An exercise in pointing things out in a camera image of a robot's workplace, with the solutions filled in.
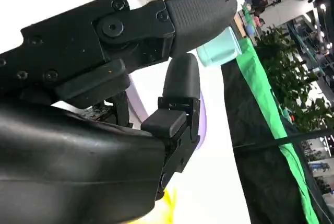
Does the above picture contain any black cable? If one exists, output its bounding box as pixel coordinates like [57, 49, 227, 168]
[232, 129, 334, 149]

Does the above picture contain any black table drape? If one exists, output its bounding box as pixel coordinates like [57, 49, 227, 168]
[221, 62, 334, 224]

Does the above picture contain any large green leafy plant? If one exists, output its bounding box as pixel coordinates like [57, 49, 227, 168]
[254, 25, 334, 133]

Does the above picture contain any lilac plate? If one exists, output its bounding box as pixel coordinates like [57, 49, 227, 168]
[127, 76, 208, 151]

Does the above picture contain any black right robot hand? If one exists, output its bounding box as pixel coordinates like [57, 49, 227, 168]
[0, 0, 238, 224]

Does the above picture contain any orange toy bread roll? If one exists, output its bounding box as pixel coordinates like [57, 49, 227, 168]
[156, 186, 178, 224]

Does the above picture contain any green cloth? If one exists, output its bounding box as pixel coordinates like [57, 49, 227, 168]
[236, 38, 320, 224]

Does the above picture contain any pale green mug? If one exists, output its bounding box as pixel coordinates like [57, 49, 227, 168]
[196, 27, 243, 67]

